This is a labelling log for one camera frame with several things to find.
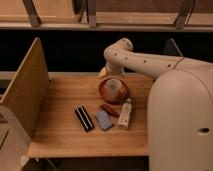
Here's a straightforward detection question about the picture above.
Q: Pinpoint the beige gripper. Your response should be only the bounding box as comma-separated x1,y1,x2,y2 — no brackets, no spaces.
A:
98,66,124,79

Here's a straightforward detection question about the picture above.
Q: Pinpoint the ceramic cup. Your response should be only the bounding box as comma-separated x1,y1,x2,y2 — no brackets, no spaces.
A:
105,79,121,93

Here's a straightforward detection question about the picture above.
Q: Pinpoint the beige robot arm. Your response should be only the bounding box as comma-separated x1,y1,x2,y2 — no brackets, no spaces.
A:
100,38,213,171

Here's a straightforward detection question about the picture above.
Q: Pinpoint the orange bowl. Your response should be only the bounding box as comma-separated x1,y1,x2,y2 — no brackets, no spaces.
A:
99,78,128,103

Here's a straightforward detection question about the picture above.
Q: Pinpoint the small reddish brown object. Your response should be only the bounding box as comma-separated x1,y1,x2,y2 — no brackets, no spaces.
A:
100,104,119,117

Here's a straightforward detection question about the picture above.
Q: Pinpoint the blue sponge block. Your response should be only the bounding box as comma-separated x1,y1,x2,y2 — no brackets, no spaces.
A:
96,110,113,131

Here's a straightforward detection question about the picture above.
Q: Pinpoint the black striped rectangular box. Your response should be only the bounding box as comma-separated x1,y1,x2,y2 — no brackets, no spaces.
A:
75,106,94,132

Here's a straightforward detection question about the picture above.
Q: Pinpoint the cream tube with cap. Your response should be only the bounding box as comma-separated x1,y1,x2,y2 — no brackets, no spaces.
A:
118,98,132,129

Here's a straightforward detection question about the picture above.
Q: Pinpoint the wooden upper shelf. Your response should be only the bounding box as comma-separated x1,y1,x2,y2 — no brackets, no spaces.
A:
0,0,213,32

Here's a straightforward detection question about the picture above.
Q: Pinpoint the wooden side panel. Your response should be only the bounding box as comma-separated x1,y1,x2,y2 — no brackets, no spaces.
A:
0,38,49,142

